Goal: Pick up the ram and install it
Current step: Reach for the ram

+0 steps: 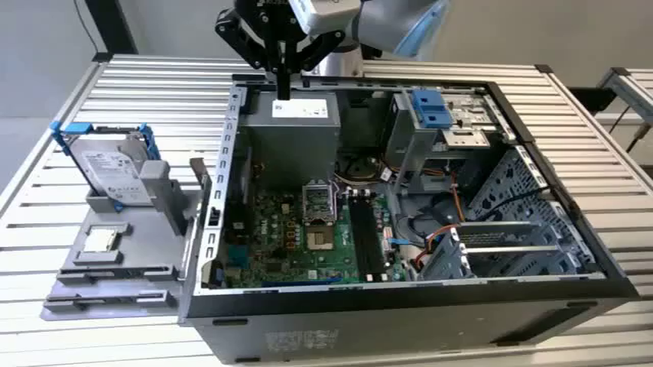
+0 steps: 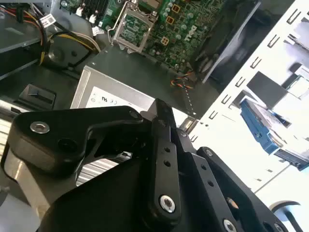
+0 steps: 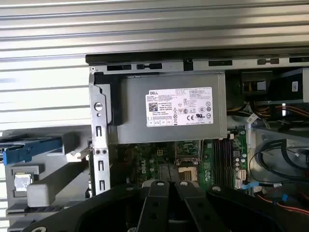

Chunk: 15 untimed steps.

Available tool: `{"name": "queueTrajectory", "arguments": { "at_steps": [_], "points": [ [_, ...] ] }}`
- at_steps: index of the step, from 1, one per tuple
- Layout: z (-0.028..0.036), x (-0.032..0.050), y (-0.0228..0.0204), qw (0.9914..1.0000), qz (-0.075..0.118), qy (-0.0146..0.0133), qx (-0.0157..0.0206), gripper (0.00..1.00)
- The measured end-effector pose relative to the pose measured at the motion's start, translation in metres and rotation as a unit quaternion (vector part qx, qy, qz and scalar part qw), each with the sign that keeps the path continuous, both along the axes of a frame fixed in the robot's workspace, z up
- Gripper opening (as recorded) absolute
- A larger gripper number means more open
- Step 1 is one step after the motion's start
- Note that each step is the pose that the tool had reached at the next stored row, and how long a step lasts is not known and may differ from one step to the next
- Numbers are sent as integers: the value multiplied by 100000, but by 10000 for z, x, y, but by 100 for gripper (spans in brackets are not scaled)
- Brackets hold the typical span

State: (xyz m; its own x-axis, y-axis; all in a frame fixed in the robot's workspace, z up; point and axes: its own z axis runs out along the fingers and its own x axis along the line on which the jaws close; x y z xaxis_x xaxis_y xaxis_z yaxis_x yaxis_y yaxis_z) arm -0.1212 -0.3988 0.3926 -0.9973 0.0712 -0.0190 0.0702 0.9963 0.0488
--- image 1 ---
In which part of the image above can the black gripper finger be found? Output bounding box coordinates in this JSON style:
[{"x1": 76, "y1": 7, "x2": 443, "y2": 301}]
[
  {"x1": 283, "y1": 32, "x2": 347, "y2": 101},
  {"x1": 213, "y1": 7, "x2": 285, "y2": 101}
]

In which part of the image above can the black RAM slot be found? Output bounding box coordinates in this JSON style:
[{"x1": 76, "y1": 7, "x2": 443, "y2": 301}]
[
  {"x1": 348, "y1": 189, "x2": 372, "y2": 284},
  {"x1": 360, "y1": 189, "x2": 388, "y2": 284}
]

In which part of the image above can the grey power supply box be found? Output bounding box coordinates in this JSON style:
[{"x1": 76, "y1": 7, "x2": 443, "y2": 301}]
[{"x1": 238, "y1": 90, "x2": 341, "y2": 184}]

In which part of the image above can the blue plastic drive latch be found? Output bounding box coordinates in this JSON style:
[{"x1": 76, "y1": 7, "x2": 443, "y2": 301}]
[{"x1": 408, "y1": 88, "x2": 452, "y2": 129}]

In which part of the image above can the grey metal disk bay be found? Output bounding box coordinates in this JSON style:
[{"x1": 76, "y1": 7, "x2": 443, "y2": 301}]
[{"x1": 384, "y1": 89, "x2": 503, "y2": 194}]

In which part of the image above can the round black fan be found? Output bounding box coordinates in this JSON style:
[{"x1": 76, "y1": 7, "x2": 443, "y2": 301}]
[{"x1": 339, "y1": 152, "x2": 383, "y2": 180}]

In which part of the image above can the graphics card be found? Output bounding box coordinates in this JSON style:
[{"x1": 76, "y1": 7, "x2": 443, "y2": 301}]
[{"x1": 186, "y1": 156, "x2": 214, "y2": 234}]

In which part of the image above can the blue disk carrier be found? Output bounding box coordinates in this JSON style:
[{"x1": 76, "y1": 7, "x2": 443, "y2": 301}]
[{"x1": 49, "y1": 121, "x2": 161, "y2": 211}]

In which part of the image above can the metal socket cover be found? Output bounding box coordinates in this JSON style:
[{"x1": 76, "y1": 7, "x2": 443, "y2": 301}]
[{"x1": 300, "y1": 179, "x2": 340, "y2": 226}]

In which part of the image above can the CPU socket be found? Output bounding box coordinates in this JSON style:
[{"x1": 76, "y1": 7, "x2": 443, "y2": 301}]
[{"x1": 304, "y1": 223, "x2": 337, "y2": 252}]

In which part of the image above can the green motherboard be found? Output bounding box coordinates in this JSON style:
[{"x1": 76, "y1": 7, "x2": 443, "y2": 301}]
[{"x1": 222, "y1": 187, "x2": 408, "y2": 290}]

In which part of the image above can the teal port block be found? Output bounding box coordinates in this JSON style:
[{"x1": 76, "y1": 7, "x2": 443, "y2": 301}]
[{"x1": 226, "y1": 246, "x2": 250, "y2": 267}]

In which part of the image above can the grey parts rack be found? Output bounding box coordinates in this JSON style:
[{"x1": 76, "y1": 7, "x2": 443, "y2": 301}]
[{"x1": 38, "y1": 160, "x2": 205, "y2": 322}]

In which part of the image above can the silver CPU chip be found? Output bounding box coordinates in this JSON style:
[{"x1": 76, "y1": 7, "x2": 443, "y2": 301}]
[{"x1": 80, "y1": 228, "x2": 122, "y2": 254}]

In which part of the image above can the blue expansion slot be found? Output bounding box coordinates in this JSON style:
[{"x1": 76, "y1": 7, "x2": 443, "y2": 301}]
[{"x1": 261, "y1": 275, "x2": 343, "y2": 288}]

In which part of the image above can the metal slat side table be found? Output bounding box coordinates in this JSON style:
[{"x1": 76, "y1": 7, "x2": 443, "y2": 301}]
[{"x1": 594, "y1": 67, "x2": 653, "y2": 127}]

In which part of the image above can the metal drive cage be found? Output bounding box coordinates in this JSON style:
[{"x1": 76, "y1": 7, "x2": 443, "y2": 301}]
[{"x1": 420, "y1": 219, "x2": 582, "y2": 282}]

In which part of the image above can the black open PC case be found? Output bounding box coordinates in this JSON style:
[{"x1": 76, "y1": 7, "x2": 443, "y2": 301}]
[{"x1": 174, "y1": 72, "x2": 642, "y2": 364}]

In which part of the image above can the black upright post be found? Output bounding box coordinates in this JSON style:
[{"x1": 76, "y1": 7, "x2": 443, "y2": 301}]
[{"x1": 84, "y1": 0, "x2": 140, "y2": 55}]

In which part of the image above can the thin black wall cable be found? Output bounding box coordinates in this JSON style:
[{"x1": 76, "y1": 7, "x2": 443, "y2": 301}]
[{"x1": 73, "y1": 0, "x2": 102, "y2": 54}]

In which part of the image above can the yellow white wire bundle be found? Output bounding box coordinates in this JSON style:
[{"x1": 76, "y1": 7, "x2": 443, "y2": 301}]
[{"x1": 333, "y1": 170, "x2": 381, "y2": 184}]

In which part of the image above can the wire locking lever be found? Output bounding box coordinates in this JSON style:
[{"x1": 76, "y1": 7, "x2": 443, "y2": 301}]
[{"x1": 328, "y1": 179, "x2": 341, "y2": 219}]

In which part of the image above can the orange wire bundle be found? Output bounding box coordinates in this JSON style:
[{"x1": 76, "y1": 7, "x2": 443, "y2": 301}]
[{"x1": 447, "y1": 170, "x2": 468, "y2": 225}]

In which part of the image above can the coloured wire bundle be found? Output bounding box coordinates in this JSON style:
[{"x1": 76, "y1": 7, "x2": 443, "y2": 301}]
[{"x1": 415, "y1": 225, "x2": 460, "y2": 268}]

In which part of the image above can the black wire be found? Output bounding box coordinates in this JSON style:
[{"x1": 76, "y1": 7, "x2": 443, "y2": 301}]
[{"x1": 483, "y1": 185, "x2": 551, "y2": 215}]

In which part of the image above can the black table bracket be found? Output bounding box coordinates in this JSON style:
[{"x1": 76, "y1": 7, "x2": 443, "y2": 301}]
[{"x1": 566, "y1": 86, "x2": 612, "y2": 112}]

